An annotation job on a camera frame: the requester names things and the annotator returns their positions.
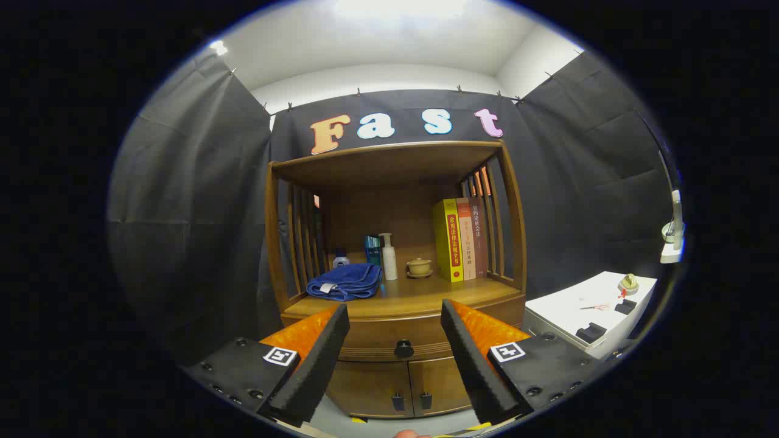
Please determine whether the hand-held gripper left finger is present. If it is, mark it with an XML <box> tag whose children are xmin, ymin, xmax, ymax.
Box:
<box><xmin>183</xmin><ymin>303</ymin><xmax>352</xmax><ymax>428</ymax></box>

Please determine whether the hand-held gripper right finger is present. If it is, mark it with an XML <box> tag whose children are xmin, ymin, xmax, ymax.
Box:
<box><xmin>440</xmin><ymin>299</ymin><xmax>609</xmax><ymax>426</ymax></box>

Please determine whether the wooden drawer with black knob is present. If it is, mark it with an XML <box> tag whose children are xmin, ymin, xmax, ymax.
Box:
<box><xmin>281</xmin><ymin>296</ymin><xmax>526</xmax><ymax>363</ymax></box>

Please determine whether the wooden cabinet door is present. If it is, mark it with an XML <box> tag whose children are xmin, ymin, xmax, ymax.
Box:
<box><xmin>326</xmin><ymin>360</ymin><xmax>414</xmax><ymax>419</ymax></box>
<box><xmin>409</xmin><ymin>356</ymin><xmax>473</xmax><ymax>417</ymax></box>

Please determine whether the wooden countertop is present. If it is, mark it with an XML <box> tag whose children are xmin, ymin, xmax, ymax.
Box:
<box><xmin>285</xmin><ymin>277</ymin><xmax>525</xmax><ymax>320</ymax></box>

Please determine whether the wooden cabinet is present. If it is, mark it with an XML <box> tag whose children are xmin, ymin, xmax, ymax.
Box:
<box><xmin>265</xmin><ymin>141</ymin><xmax>528</xmax><ymax>419</ymax></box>

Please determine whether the blue folded towel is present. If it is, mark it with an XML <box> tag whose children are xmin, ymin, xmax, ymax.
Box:
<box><xmin>306</xmin><ymin>263</ymin><xmax>383</xmax><ymax>302</ymax></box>

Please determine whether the white table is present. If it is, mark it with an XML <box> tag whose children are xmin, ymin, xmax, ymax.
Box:
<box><xmin>523</xmin><ymin>271</ymin><xmax>658</xmax><ymax>360</ymax></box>

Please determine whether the orange book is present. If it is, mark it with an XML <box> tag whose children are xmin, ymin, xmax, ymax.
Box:
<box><xmin>455</xmin><ymin>197</ymin><xmax>477</xmax><ymax>281</ymax></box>

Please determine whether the yellow book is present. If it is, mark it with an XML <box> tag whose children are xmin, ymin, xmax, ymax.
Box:
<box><xmin>433</xmin><ymin>198</ymin><xmax>464</xmax><ymax>283</ymax></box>

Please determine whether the white pump bottle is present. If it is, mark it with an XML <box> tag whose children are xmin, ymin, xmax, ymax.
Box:
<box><xmin>378</xmin><ymin>233</ymin><xmax>399</xmax><ymax>281</ymax></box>

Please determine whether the brown book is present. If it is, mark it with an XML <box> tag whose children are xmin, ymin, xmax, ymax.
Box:
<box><xmin>467</xmin><ymin>196</ymin><xmax>489</xmax><ymax>279</ymax></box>

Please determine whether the black backdrop cloth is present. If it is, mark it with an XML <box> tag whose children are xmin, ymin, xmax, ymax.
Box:
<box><xmin>108</xmin><ymin>52</ymin><xmax>676</xmax><ymax>366</ymax></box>

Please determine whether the white desk lamp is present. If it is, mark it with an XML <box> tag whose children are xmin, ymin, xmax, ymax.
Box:
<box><xmin>636</xmin><ymin>109</ymin><xmax>687</xmax><ymax>263</ymax></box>

